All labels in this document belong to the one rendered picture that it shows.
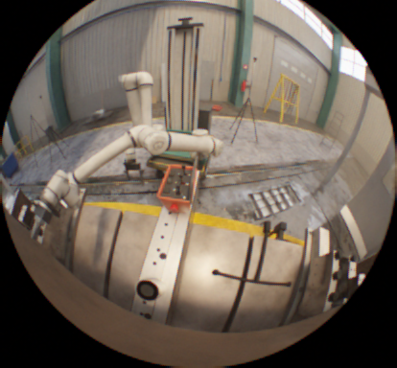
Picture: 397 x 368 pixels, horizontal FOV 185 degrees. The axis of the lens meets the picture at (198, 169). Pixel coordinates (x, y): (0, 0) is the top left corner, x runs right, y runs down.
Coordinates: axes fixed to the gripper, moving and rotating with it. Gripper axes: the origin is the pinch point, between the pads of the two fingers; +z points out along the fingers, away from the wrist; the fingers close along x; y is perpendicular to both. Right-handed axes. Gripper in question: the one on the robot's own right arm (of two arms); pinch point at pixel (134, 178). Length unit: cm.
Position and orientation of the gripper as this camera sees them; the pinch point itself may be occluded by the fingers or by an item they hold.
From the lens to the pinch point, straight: 106.4
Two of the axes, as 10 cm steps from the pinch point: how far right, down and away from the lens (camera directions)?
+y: 0.8, -3.2, 9.4
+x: -10.0, 0.0, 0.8
